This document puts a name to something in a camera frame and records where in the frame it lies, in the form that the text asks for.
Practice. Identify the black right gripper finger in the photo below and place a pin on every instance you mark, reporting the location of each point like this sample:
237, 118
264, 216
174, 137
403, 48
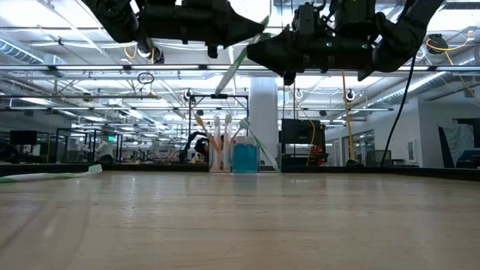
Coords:
273, 52

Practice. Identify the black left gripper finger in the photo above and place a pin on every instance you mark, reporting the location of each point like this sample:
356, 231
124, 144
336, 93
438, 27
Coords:
240, 28

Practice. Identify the green white toothbrush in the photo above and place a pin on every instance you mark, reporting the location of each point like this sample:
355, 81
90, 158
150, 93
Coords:
230, 75
245, 123
45, 176

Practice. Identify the black background robot arm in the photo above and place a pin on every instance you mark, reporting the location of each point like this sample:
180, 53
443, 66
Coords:
202, 148

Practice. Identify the white building pillar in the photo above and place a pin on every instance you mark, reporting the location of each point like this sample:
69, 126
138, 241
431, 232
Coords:
262, 112

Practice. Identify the black mesh computer case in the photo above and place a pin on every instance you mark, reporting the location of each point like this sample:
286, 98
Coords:
300, 135

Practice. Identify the clear acrylic organizer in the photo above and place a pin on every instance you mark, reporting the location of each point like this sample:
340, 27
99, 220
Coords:
270, 161

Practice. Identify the grey tarp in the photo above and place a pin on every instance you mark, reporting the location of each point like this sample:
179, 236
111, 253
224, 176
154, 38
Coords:
455, 140

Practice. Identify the black background monitor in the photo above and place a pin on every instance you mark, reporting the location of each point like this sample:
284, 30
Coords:
22, 137

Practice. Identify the black background robot frame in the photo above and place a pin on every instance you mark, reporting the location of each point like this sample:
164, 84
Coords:
219, 96

